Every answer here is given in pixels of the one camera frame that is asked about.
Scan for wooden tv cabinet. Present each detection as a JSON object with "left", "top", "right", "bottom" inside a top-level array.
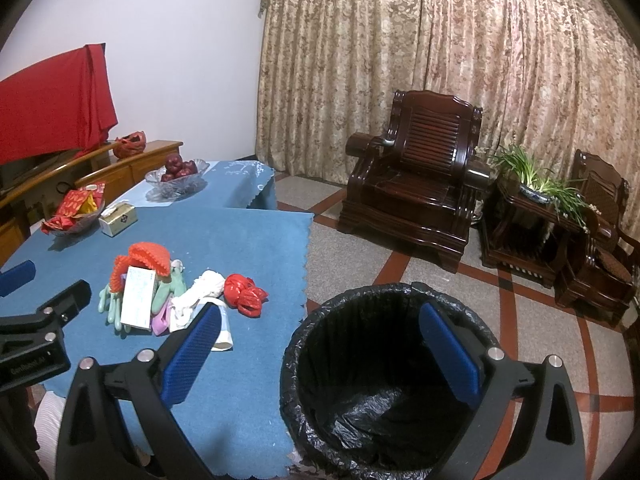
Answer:
[{"left": 1, "top": 140, "right": 182, "bottom": 262}]

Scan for red cloth cover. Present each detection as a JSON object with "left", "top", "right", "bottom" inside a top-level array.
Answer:
[{"left": 0, "top": 44, "right": 118, "bottom": 164}]

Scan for tissue box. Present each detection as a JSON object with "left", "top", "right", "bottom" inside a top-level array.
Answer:
[{"left": 99, "top": 200, "right": 138, "bottom": 237}]

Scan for potted green plant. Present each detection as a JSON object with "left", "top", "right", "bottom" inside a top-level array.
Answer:
[{"left": 488, "top": 144, "right": 591, "bottom": 231}]

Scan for orange foam fruit net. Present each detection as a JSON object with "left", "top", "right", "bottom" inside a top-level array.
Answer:
[{"left": 128, "top": 242, "right": 171, "bottom": 278}]

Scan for green rubber glove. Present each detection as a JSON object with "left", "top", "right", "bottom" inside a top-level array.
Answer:
[
  {"left": 151, "top": 259, "right": 186, "bottom": 315},
  {"left": 98, "top": 285, "right": 131, "bottom": 333}
]

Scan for red snack bags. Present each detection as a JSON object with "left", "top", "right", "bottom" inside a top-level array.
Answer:
[{"left": 53, "top": 181, "right": 105, "bottom": 218}]

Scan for red apples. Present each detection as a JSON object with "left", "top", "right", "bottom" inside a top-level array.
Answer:
[{"left": 160, "top": 153, "right": 198, "bottom": 182}]

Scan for blue table cloth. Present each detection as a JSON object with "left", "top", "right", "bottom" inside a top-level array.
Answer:
[{"left": 1, "top": 206, "right": 312, "bottom": 479}]

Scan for white tissue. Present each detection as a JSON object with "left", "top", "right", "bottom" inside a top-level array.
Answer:
[{"left": 169, "top": 270, "right": 226, "bottom": 333}]

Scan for patterned beige curtain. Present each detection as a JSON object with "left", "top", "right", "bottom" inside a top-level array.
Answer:
[{"left": 255, "top": 0, "right": 640, "bottom": 256}]

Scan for black lined trash bin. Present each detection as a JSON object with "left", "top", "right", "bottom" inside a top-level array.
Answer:
[{"left": 280, "top": 283, "right": 501, "bottom": 479}]

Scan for dark wooden side table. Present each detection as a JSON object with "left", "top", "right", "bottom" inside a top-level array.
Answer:
[{"left": 480, "top": 176, "right": 586, "bottom": 288}]

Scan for glass fruit bowl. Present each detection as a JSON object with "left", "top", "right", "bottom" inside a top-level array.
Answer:
[{"left": 144, "top": 159, "right": 212, "bottom": 203}]

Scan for dark wooden armchair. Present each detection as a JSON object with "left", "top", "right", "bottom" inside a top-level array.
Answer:
[
  {"left": 337, "top": 90, "right": 491, "bottom": 273},
  {"left": 554, "top": 150, "right": 639, "bottom": 327}
]

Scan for white paper box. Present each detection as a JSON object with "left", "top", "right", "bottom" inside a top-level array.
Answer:
[{"left": 120, "top": 266, "right": 156, "bottom": 330}]

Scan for glass snack dish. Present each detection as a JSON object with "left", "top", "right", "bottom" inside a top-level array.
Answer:
[{"left": 40, "top": 206, "right": 104, "bottom": 236}]

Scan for light blue plastic cloth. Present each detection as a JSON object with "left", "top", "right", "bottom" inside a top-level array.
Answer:
[{"left": 112, "top": 160, "right": 279, "bottom": 212}]

